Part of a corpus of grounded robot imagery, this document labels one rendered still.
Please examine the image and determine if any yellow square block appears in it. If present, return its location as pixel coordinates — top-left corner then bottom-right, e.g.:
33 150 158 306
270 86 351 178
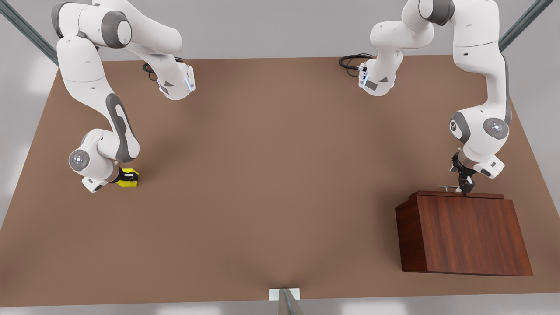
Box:
115 168 140 188

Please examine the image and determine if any white post foot plate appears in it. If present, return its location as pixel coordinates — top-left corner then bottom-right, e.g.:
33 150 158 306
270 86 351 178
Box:
268 288 301 301

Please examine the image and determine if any black cable loop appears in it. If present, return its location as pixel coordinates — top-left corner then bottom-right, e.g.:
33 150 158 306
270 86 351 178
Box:
142 56 186 82
338 53 375 79

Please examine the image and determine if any wooden drawer with silver handle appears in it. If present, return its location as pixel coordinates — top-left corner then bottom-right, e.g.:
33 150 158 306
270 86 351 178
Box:
439 185 505 200

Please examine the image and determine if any dark wooden drawer cabinet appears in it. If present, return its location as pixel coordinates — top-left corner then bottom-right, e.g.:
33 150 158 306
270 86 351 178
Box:
395 191 534 277

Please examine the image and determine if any silver frame post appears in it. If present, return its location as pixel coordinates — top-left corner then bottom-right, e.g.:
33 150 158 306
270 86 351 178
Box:
0 0 60 67
278 288 305 315
498 0 554 53

